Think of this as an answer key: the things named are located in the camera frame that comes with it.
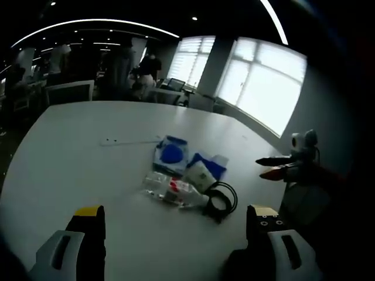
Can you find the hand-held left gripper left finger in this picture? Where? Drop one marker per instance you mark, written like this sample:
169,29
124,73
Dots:
63,248

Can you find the open laptop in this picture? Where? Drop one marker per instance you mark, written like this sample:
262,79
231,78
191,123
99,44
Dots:
175,84

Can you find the curved ceiling light strip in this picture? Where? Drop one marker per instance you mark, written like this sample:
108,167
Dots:
276,20
96,24

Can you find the white tissue packet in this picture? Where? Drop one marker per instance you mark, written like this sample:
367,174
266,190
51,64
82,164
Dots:
197,175

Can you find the window with white blinds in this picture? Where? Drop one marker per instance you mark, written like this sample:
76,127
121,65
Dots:
260,85
192,60

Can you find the white flat strip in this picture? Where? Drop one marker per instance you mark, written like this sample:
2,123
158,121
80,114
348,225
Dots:
129,142

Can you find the blue and white round-print packet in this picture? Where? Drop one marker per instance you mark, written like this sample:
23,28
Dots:
171,153

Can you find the white table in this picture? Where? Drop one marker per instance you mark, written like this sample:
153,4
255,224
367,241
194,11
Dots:
88,175

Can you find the blue plastic packet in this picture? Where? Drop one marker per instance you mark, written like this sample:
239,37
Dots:
215,165

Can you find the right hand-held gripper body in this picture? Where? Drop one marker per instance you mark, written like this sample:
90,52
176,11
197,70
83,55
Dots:
303,149

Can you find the grey background desk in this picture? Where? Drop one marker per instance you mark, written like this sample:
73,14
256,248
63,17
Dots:
164,95

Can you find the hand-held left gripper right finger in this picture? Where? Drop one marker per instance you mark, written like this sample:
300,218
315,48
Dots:
288,248

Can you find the clear plastic bag red label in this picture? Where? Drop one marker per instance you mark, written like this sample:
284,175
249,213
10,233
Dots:
170,188

